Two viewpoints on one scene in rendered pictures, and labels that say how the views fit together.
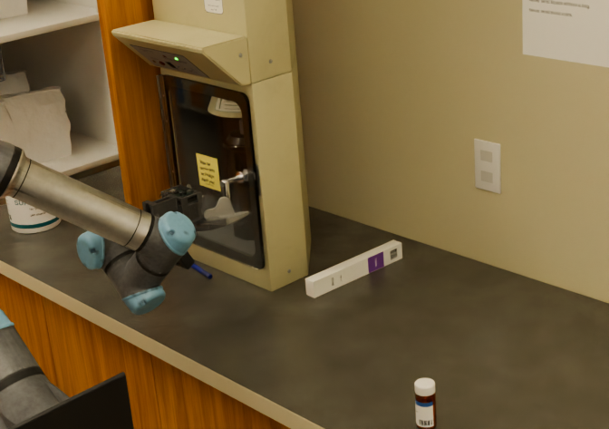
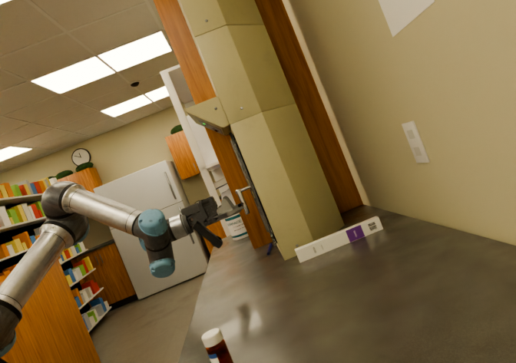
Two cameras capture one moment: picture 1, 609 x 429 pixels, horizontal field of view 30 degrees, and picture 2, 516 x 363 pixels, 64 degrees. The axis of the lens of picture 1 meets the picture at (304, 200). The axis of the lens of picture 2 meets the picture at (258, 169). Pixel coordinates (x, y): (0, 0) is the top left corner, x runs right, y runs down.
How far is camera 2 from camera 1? 1.63 m
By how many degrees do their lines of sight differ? 42
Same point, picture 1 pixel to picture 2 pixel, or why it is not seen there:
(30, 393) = not seen: outside the picture
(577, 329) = (462, 278)
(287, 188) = (279, 188)
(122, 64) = (216, 139)
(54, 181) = (85, 199)
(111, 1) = not seen: hidden behind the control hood
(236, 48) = (211, 104)
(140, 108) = (233, 161)
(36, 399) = not seen: outside the picture
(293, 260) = (299, 238)
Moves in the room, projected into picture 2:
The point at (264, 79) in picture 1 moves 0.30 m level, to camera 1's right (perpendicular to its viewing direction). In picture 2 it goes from (239, 120) to (316, 81)
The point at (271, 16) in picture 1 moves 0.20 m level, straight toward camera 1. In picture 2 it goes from (234, 80) to (192, 85)
